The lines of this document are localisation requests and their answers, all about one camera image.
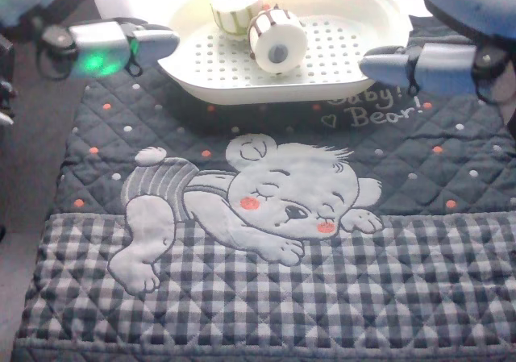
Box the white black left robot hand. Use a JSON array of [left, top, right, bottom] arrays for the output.
[[0, 0, 181, 79]]

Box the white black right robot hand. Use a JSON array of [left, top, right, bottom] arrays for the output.
[[357, 0, 516, 104]]

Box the green striped toy cake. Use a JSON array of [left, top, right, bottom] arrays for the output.
[[209, 0, 265, 37]]

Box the brown striped toy cake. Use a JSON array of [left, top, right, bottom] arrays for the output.
[[246, 7, 310, 75]]

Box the white plastic basket tray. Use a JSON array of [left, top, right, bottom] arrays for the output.
[[156, 0, 414, 106]]

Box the grey quilt with printed bear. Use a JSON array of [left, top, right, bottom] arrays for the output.
[[11, 13, 516, 362]]

